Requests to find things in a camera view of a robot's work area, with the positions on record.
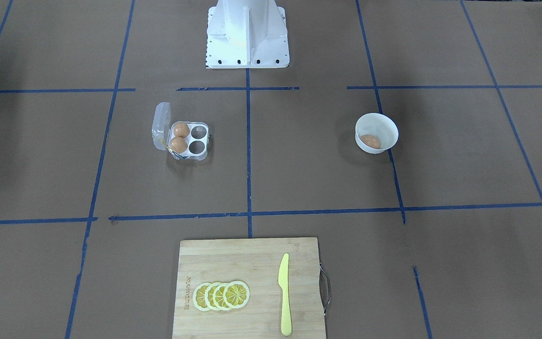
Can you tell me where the clear plastic egg box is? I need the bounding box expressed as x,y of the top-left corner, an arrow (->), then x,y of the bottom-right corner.
151,102 -> 210,161

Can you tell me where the brown egg from bowl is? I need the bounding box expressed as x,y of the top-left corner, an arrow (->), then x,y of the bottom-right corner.
360,134 -> 382,149

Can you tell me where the brown egg front in box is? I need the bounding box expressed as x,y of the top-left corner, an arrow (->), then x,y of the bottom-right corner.
169,137 -> 189,154

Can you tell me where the brown egg in box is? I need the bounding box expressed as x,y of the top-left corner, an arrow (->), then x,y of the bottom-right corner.
172,121 -> 190,138
169,137 -> 189,154

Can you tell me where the brown egg rear in box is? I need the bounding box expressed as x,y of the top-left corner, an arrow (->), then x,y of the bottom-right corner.
172,121 -> 190,138

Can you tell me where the bamboo cutting board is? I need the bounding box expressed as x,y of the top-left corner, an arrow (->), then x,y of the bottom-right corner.
172,237 -> 327,339

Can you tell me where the white bowl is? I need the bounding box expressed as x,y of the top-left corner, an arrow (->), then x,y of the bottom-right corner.
355,113 -> 399,154

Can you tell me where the lemon slice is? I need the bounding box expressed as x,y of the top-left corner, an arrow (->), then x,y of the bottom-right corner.
204,282 -> 220,311
193,282 -> 211,312
223,281 -> 250,309
213,283 -> 230,311

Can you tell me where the yellow plastic knife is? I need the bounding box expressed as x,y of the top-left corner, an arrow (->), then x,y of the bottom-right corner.
278,253 -> 292,337

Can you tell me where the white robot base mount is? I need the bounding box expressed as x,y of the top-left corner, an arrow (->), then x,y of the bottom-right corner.
205,0 -> 290,69

